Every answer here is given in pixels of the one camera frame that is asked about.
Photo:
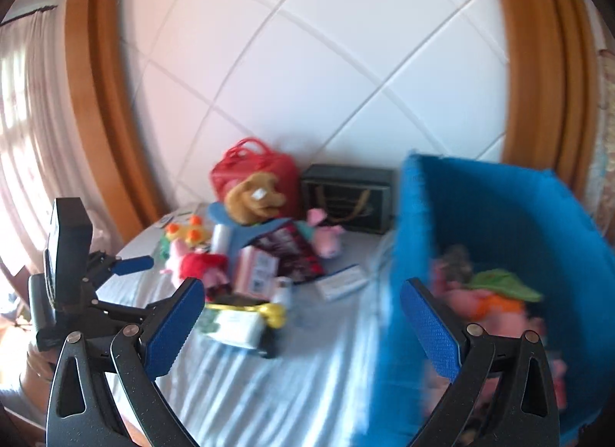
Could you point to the pink pig plush plaid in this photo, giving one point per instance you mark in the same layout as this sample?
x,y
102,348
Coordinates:
x,y
301,245

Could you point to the pig plush red dress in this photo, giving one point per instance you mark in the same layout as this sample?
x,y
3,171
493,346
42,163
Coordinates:
x,y
209,268

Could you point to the red bear-face case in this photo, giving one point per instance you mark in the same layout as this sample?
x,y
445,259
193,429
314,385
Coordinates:
x,y
252,155

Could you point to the white lint roller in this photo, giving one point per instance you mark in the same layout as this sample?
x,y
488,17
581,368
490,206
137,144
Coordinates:
x,y
221,238

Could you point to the small white blue box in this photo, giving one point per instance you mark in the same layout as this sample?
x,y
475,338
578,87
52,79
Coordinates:
x,y
342,283

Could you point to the dark green gift box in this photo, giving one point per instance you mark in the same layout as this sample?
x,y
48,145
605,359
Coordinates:
x,y
357,198

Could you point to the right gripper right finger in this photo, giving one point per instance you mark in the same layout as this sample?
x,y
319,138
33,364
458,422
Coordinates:
x,y
523,409

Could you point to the blue plastic hanger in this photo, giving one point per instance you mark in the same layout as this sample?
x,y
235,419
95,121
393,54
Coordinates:
x,y
242,234

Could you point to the brown beaver plush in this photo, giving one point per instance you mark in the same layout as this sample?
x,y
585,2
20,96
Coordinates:
x,y
255,199

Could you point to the pink white tissue pack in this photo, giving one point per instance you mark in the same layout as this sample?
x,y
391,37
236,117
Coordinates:
x,y
255,273

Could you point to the yellow duck plush green hood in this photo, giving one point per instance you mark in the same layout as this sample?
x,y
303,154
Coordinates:
x,y
191,230

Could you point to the yellow duck clip tongs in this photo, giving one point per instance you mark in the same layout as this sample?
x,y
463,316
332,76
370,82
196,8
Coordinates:
x,y
274,314

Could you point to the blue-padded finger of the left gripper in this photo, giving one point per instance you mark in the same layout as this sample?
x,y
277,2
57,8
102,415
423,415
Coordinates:
x,y
128,266

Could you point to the white bottle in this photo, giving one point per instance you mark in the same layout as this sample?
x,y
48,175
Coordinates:
x,y
283,292

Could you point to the plush with green hat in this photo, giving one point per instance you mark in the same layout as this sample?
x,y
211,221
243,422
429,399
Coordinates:
x,y
496,300

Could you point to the white green carton box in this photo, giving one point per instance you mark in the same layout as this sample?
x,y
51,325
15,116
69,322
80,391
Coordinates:
x,y
233,328

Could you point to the blue plastic storage bin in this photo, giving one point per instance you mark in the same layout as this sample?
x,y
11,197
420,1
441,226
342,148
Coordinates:
x,y
523,221

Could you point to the white remote control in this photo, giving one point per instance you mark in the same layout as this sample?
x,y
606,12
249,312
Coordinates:
x,y
181,215

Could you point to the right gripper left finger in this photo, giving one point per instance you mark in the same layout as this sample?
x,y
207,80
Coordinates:
x,y
83,412

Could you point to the pink curtain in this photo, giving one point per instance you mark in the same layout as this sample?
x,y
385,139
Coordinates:
x,y
41,157

